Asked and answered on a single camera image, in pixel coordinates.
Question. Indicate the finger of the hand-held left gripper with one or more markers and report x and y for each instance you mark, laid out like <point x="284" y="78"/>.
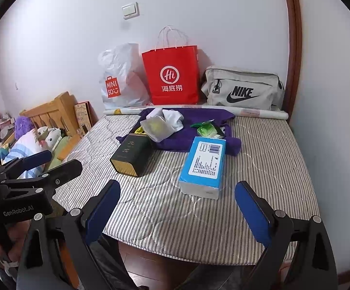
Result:
<point x="32" y="163"/>
<point x="57" y="176"/>

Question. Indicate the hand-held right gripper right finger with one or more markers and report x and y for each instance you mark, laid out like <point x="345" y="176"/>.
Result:
<point x="252" y="214"/>

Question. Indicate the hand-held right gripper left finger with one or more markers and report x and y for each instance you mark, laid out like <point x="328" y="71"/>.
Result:
<point x="102" y="214"/>

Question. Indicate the green snack packet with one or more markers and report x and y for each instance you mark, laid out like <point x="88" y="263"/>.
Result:
<point x="206" y="130"/>

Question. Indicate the white sock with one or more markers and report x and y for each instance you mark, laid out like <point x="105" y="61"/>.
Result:
<point x="175" y="119"/>

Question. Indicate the person's left hand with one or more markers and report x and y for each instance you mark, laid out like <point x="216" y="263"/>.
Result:
<point x="14" y="238"/>

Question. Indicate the blue striped pillow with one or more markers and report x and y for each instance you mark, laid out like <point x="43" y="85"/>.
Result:
<point x="26" y="148"/>

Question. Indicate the green bed sheet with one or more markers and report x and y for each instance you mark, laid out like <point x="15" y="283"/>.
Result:
<point x="58" y="154"/>

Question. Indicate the white spotted plush toy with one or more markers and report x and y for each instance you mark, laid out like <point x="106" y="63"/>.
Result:
<point x="49" y="137"/>

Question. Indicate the purple plush toy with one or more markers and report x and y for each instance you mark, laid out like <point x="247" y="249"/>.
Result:
<point x="24" y="127"/>

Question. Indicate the wooden bed headboard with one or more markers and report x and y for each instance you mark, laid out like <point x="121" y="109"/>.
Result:
<point x="54" y="108"/>

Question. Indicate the grey striped mattress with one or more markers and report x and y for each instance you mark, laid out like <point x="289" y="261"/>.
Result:
<point x="162" y="211"/>

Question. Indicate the dark green tea box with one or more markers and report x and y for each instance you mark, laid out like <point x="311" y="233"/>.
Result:
<point x="129" y="154"/>

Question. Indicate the blue tissue pack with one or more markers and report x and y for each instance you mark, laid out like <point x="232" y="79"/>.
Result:
<point x="202" y="163"/>

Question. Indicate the yellow green small object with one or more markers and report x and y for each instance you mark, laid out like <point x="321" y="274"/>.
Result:
<point x="139" y="130"/>

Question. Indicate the purple towel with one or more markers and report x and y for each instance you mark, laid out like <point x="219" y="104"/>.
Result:
<point x="178" y="142"/>

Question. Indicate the grey waist bag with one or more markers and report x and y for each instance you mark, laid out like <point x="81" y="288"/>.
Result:
<point x="268" y="90"/>

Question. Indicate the white plastic shopping bag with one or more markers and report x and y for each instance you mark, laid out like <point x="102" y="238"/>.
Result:
<point x="126" y="66"/>

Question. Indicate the red paper bag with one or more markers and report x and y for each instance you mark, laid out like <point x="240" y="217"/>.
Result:
<point x="156" y="66"/>

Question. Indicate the white wall switch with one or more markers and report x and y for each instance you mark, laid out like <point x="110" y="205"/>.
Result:
<point x="130" y="10"/>

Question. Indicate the brown wooden door frame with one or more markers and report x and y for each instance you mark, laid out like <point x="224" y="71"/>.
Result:
<point x="294" y="36"/>

